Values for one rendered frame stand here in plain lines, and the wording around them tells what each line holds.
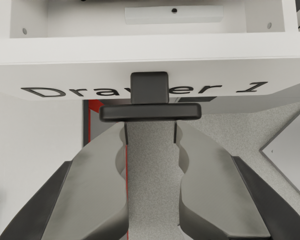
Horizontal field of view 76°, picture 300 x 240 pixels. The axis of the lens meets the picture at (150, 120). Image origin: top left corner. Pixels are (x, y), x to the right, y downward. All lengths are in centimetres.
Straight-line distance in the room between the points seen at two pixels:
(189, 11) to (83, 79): 14
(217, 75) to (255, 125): 104
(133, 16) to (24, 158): 25
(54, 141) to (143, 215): 86
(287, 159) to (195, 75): 111
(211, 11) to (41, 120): 27
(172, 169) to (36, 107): 84
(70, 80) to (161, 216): 101
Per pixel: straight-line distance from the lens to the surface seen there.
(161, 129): 105
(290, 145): 125
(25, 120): 34
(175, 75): 16
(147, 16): 24
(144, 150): 105
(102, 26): 25
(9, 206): 36
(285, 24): 21
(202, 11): 25
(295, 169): 127
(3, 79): 19
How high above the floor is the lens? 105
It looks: 84 degrees down
